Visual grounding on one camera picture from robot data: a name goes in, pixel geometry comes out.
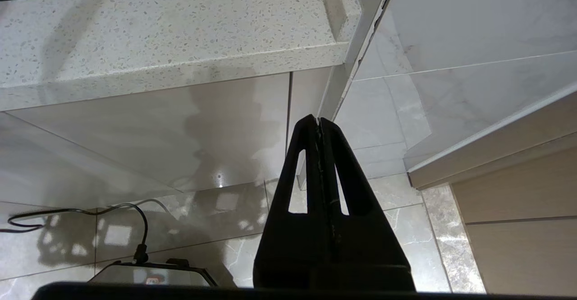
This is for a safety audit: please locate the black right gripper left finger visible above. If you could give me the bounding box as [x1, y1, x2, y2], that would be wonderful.
[253, 115, 334, 290]

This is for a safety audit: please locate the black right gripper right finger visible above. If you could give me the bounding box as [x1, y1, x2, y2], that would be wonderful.
[319, 118, 416, 291]

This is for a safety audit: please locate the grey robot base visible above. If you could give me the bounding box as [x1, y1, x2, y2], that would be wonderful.
[88, 258, 219, 287]

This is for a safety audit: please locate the light wooden cabinet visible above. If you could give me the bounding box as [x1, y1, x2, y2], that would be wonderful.
[408, 90, 577, 297]

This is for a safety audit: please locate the black floor cable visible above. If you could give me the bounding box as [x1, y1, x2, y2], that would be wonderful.
[8, 203, 150, 264]

